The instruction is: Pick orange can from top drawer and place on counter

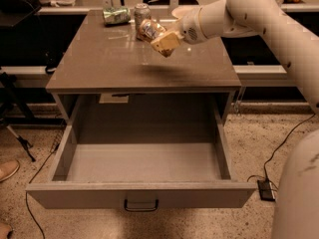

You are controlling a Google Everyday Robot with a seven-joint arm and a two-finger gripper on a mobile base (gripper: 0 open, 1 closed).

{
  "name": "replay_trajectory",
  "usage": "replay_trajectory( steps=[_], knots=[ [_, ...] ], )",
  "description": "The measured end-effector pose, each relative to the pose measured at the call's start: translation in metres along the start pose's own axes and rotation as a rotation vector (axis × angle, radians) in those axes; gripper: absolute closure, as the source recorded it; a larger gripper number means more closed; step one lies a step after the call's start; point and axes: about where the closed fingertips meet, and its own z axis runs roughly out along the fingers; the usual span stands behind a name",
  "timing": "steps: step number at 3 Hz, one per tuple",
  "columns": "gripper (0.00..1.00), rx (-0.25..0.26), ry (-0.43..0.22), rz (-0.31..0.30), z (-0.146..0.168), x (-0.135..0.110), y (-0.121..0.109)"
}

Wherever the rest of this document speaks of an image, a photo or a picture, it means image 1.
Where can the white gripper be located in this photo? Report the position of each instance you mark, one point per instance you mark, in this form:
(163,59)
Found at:
(187,28)

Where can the crushed orange soda can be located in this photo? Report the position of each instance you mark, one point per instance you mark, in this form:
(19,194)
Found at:
(149,30)

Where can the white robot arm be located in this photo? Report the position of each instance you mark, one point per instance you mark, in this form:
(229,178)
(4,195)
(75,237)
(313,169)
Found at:
(296,213)

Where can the upright white green can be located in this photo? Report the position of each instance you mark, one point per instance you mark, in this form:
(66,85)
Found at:
(143,16)

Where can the green can lying down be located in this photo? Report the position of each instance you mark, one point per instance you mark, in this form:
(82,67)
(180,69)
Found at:
(116,15)

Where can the grey cabinet with glossy top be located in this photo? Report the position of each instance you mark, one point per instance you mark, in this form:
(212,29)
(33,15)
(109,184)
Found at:
(103,59)

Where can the open grey top drawer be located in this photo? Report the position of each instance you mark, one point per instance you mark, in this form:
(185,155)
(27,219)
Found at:
(166,147)

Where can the white bowl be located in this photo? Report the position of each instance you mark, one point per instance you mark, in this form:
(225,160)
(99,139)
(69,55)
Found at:
(180,11)

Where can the white label under countertop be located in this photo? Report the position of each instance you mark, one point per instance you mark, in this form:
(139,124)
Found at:
(113,99)

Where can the black power adapter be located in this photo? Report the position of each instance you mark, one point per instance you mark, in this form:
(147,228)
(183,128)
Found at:
(266,192)

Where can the brown shoe upper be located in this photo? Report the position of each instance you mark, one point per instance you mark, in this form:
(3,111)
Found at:
(8,169)

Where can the brown shoe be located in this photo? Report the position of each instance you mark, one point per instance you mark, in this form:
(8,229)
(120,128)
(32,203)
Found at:
(8,169)
(5,230)

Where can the brown shoe lower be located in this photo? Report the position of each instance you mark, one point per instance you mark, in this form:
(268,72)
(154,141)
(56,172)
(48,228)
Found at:
(5,230)

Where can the black drawer handle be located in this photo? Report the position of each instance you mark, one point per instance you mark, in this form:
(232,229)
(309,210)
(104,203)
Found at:
(141,206)

